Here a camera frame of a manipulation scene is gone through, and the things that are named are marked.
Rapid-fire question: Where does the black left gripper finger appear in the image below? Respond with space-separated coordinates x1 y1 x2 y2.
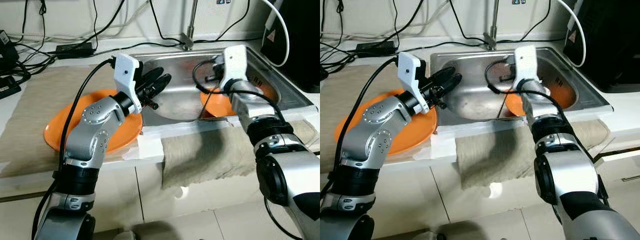
148 73 173 97
141 66 164 89
430 66 454 89
437 73 463 97

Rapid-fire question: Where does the brown patterned chopstick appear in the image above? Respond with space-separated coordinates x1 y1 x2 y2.
199 90 217 121
494 92 507 122

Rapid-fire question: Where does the orange plate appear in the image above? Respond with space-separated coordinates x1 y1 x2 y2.
44 89 144 155
334 89 438 156

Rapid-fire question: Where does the orange bowl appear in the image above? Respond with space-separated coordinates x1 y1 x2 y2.
504 87 551 118
200 87 240 119

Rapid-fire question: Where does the stainless steel sink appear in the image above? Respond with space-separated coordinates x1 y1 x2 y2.
127 47 317 127
429 47 614 125

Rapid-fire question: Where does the steel faucet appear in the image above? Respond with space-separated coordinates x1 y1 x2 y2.
483 0 501 51
180 0 199 51

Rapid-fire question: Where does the black power adapter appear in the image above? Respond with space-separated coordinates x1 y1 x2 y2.
356 41 397 56
55 42 96 59

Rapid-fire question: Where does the beige cloth towel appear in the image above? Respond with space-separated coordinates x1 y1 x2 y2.
456 119 612 190
161 120 319 190

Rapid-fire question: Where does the black appliance with warning sticker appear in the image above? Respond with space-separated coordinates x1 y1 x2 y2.
260 0 321 93
562 0 640 93

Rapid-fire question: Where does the beige woven mat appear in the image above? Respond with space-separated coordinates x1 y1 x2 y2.
0 64 146 178
320 62 437 161

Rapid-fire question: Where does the white base cabinet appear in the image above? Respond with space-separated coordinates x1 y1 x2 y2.
0 160 321 236
370 157 640 236

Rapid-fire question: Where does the black power strip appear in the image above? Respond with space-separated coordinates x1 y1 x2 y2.
0 75 22 100

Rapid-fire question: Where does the black battery charger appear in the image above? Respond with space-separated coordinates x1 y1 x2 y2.
0 30 20 63

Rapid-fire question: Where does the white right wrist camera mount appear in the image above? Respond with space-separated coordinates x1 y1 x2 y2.
218 45 248 93
514 45 540 93

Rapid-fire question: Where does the black adapter cord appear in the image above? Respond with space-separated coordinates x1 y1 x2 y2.
93 40 184 54
395 39 486 52

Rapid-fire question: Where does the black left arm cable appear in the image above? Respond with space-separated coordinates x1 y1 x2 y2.
31 57 117 240
322 56 401 201

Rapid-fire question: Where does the white water hose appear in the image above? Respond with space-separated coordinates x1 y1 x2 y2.
556 0 587 68
260 0 291 68

